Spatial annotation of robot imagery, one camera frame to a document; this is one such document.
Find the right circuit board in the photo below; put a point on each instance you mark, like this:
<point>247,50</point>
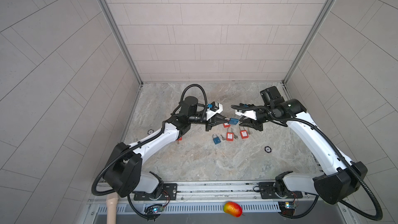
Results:
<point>287,208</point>

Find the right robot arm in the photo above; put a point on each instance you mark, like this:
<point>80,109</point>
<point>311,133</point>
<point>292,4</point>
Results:
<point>334,182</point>

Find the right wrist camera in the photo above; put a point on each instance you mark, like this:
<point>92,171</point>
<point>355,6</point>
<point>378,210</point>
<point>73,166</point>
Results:
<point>247,114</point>

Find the beige wooden handle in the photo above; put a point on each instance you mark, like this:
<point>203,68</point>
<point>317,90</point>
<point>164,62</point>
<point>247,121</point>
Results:
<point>111,202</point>

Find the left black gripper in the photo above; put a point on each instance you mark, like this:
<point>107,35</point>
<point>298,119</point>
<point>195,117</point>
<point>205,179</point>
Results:
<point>210,121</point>

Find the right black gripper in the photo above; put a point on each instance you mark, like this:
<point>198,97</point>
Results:
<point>252,123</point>

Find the mango fruit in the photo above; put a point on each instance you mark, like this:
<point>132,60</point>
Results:
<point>233,209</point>

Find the blue padlock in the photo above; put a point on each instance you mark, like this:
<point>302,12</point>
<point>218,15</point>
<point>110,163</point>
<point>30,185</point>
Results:
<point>233,121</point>
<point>216,139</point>

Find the circuit board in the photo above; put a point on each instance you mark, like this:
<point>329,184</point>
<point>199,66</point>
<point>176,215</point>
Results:
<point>154,209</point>
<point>287,208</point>

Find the left circuit board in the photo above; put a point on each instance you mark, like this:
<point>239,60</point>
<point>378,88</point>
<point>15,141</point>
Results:
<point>154,209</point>

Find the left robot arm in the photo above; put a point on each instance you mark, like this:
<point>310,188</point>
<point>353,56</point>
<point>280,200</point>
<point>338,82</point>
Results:
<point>123,171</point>

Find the black ring marker right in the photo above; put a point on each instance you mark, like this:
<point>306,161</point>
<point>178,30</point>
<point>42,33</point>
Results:
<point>267,149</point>

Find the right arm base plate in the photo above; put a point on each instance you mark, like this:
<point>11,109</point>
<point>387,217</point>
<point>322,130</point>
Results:
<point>269,190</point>

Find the aluminium rail frame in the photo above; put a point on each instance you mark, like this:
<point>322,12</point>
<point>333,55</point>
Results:
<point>207,197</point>

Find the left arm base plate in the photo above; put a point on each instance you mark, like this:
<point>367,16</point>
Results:
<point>165,191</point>

